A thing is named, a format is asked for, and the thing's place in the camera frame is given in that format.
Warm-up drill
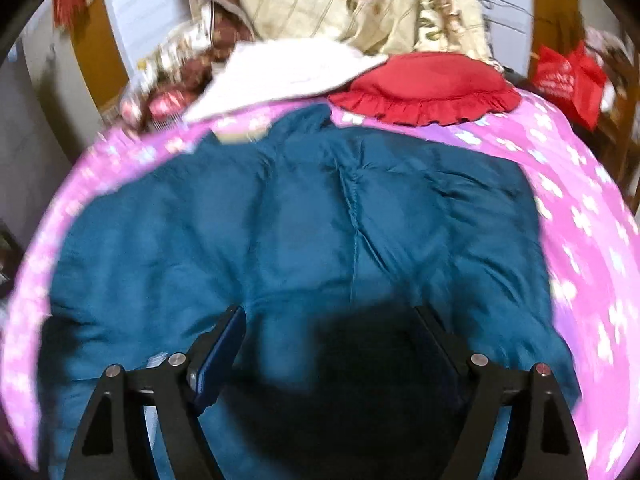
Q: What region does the brown floral cloth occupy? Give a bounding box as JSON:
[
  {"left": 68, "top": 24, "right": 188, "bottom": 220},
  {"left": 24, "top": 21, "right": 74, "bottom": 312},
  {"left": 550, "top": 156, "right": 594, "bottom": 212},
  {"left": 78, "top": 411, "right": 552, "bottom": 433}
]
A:
[{"left": 120, "top": 0, "right": 256, "bottom": 131}]

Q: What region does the red shopping bag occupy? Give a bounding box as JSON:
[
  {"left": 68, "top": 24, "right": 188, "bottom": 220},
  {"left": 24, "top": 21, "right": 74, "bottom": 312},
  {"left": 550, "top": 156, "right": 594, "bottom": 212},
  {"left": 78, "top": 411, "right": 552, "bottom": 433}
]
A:
[{"left": 530, "top": 42, "right": 608, "bottom": 131}]

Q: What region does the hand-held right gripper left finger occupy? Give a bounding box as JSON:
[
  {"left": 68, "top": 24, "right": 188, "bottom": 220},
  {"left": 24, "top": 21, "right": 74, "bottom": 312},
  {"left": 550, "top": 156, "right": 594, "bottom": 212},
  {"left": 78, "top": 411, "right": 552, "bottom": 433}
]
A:
[{"left": 62, "top": 304, "right": 247, "bottom": 480}]

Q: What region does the pink floral bed sheet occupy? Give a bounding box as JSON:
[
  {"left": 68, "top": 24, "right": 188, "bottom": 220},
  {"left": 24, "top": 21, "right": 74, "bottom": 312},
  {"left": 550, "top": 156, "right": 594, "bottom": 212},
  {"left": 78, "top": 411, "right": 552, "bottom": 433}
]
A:
[{"left": 0, "top": 87, "right": 640, "bottom": 471}]

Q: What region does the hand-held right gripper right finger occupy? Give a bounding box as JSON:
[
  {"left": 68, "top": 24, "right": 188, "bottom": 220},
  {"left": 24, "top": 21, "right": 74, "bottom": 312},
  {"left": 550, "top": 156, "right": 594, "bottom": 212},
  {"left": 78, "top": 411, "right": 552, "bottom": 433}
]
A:
[{"left": 415, "top": 305, "right": 589, "bottom": 480}]

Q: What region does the teal down jacket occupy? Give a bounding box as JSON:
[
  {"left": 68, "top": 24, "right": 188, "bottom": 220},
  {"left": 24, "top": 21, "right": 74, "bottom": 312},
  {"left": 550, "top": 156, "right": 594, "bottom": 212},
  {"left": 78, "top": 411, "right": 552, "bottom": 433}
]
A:
[{"left": 37, "top": 104, "right": 583, "bottom": 480}]

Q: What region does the red ruffled pillow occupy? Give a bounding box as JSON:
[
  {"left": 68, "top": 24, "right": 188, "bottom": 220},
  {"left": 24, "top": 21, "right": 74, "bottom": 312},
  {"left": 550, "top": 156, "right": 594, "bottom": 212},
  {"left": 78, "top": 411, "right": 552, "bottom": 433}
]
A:
[{"left": 327, "top": 52, "right": 523, "bottom": 127}]

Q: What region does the cream floral quilt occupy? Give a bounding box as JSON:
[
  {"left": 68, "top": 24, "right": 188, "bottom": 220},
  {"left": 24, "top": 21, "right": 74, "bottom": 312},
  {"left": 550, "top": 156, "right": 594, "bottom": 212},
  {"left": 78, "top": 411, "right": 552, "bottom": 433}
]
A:
[{"left": 220, "top": 0, "right": 496, "bottom": 61}]

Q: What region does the wooden chair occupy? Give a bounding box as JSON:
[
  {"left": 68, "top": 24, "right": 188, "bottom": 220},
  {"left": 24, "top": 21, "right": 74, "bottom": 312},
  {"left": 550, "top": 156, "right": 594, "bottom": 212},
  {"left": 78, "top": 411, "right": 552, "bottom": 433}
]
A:
[{"left": 595, "top": 75, "right": 640, "bottom": 196}]

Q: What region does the white pillow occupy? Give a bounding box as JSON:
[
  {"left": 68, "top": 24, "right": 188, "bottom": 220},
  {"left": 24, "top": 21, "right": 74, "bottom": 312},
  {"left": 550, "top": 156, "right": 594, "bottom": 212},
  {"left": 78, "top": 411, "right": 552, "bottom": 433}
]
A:
[{"left": 182, "top": 40, "right": 388, "bottom": 123}]

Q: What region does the red foil packet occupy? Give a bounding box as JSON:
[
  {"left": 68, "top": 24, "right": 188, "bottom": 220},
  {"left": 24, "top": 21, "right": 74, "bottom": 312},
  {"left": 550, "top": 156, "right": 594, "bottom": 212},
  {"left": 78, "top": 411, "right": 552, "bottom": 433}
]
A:
[{"left": 149, "top": 89, "right": 187, "bottom": 117}]

